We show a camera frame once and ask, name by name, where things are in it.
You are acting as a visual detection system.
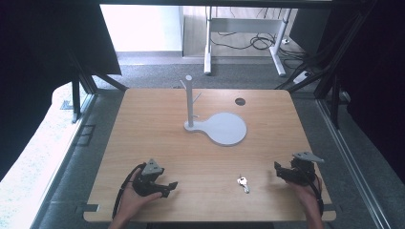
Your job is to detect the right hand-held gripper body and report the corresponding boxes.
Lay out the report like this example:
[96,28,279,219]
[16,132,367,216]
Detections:
[286,151,326,187]

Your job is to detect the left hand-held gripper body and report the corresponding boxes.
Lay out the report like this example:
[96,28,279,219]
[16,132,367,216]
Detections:
[131,157,170,198]

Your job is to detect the person's right hand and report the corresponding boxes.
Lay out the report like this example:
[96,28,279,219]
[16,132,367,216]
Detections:
[286,177,324,215]

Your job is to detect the person's left hand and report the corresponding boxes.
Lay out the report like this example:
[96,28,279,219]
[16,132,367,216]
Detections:
[117,168,163,222]

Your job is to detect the silver key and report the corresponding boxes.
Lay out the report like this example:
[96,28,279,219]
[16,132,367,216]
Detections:
[236,176,251,195]

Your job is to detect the white stand with round base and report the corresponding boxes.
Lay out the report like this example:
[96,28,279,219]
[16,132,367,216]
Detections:
[179,74,248,148]

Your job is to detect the grey floor socket cover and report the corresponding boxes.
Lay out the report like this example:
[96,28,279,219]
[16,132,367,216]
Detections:
[75,124,96,147]

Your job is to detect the white power strip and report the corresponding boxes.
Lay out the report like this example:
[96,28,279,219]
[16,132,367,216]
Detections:
[292,70,312,86]

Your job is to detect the black curtain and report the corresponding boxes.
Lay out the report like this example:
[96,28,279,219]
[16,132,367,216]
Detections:
[0,0,122,180]
[288,0,405,176]

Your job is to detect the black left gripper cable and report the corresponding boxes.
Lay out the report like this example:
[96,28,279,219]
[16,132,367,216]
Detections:
[111,162,148,220]

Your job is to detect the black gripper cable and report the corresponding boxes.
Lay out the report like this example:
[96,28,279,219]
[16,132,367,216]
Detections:
[111,162,148,220]
[299,166,325,218]

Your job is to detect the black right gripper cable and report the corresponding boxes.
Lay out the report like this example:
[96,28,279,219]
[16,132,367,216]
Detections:
[299,166,325,218]

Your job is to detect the aluminium floor rail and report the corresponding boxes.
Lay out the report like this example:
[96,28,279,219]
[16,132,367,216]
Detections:
[316,97,394,229]

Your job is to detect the black metal frame strut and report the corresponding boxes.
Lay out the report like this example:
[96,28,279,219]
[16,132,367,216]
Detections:
[65,47,129,124]
[274,0,380,130]

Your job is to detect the black floor cables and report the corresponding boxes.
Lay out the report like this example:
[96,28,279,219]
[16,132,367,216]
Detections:
[209,30,309,63]

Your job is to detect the white desk frame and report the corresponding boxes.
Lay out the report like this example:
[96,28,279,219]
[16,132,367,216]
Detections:
[202,5,293,78]

